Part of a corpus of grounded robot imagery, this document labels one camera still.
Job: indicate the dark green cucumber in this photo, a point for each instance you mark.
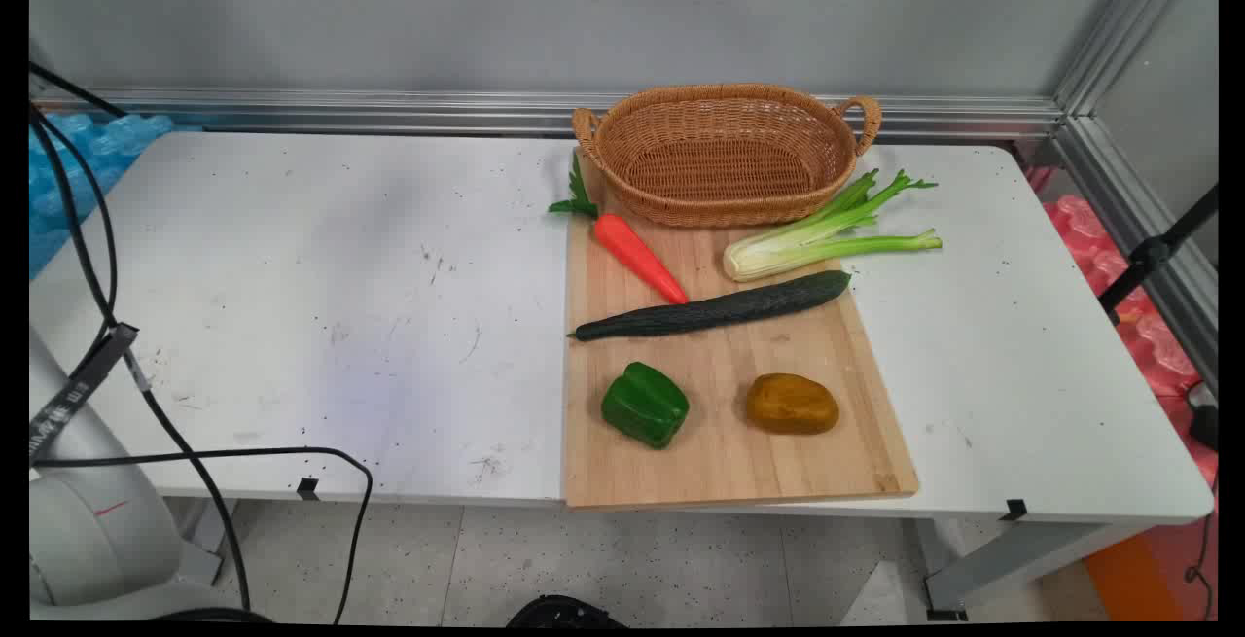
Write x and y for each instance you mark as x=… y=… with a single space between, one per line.
x=715 y=309

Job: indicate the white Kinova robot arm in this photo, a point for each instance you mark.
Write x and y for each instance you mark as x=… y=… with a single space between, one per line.
x=88 y=520

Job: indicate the orange toy carrot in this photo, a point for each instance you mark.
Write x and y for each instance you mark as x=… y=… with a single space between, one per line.
x=637 y=253

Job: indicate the green bell pepper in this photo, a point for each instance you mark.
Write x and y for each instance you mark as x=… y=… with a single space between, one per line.
x=645 y=406

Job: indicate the wooden cutting board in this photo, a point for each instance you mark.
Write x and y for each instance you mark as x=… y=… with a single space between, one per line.
x=729 y=404

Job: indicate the woven wicker basket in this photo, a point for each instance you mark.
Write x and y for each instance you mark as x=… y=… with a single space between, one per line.
x=725 y=156

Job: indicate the green celery stalk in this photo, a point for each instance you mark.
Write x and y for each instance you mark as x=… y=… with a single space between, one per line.
x=817 y=238

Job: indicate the brown potato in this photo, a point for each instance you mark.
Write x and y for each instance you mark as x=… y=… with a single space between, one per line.
x=792 y=404

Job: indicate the black round object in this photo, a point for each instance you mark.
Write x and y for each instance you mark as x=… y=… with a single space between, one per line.
x=564 y=611

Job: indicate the white table leg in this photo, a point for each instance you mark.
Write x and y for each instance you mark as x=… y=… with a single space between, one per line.
x=1021 y=559

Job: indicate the pink foam mat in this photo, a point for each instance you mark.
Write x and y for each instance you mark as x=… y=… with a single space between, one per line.
x=1133 y=316

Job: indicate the black tripod leg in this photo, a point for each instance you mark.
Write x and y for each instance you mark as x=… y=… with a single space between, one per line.
x=1157 y=250

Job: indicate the blue foam mat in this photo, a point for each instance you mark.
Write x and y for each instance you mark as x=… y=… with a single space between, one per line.
x=73 y=170

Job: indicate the orange floor mat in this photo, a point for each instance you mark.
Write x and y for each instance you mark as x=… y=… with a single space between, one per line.
x=1138 y=579

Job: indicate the aluminium frame rail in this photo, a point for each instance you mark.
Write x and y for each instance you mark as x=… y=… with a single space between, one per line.
x=545 y=112

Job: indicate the aluminium frame corner post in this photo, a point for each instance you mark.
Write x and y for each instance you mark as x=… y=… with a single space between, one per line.
x=1138 y=160

